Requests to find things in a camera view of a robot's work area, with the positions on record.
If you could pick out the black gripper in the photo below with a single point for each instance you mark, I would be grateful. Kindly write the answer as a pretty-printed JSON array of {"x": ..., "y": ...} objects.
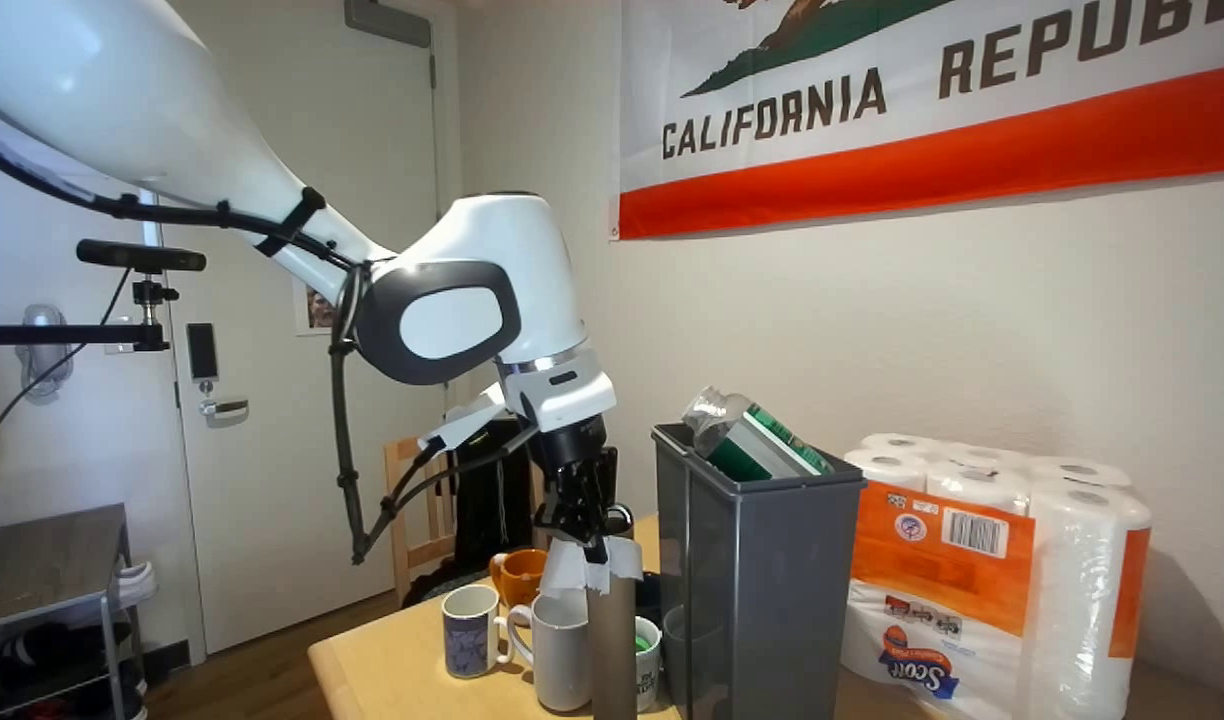
[{"x": 575, "y": 460}]

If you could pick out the orange mug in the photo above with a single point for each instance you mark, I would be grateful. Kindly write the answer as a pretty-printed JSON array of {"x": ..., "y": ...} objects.
[{"x": 519, "y": 576}]

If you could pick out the black cloth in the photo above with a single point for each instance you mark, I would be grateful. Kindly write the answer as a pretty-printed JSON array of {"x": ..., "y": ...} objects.
[{"x": 487, "y": 515}]

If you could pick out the light grey mug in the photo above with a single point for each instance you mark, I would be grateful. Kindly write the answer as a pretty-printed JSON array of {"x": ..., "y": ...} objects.
[{"x": 559, "y": 660}]

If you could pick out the white mug blue inside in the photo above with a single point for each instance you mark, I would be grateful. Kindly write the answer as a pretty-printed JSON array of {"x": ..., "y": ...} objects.
[{"x": 651, "y": 665}]

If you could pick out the silver foil object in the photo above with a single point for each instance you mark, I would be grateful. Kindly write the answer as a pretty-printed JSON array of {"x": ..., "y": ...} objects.
[{"x": 708, "y": 421}]

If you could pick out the white mug blue print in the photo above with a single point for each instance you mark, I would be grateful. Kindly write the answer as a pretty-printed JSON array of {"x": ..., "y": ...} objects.
[{"x": 470, "y": 632}]

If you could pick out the wooden chair with slats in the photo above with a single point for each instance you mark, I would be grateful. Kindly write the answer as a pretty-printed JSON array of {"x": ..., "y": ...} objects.
[{"x": 405, "y": 520}]

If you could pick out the grey trash bin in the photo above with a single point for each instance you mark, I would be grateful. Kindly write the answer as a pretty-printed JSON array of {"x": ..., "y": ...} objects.
[{"x": 775, "y": 584}]

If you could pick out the green box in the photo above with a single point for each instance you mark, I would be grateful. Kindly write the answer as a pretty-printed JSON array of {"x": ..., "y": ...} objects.
[{"x": 777, "y": 442}]

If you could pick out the white door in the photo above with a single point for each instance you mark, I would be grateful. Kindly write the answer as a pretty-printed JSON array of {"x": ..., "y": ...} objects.
[{"x": 279, "y": 504}]

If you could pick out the small framed picture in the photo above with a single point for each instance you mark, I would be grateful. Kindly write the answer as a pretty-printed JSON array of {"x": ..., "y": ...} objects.
[{"x": 317, "y": 314}]

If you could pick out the paper towel roll pack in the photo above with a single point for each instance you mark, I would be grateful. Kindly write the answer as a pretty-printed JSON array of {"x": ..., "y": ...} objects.
[{"x": 987, "y": 584}]

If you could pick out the black door keypad lock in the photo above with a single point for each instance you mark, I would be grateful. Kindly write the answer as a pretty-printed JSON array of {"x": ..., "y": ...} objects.
[{"x": 200, "y": 348}]

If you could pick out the small white bundle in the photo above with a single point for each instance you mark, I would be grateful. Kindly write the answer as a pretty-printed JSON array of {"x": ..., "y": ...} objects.
[{"x": 134, "y": 580}]

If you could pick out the California Republic flag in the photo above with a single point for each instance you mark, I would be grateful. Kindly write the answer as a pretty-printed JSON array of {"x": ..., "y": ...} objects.
[{"x": 974, "y": 146}]

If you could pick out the grey door closer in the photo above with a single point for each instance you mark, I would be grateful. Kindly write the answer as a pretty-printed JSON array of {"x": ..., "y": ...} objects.
[{"x": 391, "y": 22}]

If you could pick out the grey metal shelf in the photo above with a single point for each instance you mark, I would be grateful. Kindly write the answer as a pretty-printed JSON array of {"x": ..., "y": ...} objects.
[{"x": 39, "y": 553}]

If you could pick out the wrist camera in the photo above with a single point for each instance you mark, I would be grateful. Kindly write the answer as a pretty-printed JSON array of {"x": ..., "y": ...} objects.
[{"x": 474, "y": 428}]

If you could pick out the black stereo camera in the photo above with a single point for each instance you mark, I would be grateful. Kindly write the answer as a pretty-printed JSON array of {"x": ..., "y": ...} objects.
[{"x": 136, "y": 256}]

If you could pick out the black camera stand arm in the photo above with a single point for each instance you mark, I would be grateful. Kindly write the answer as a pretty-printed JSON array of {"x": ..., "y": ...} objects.
[{"x": 55, "y": 332}]

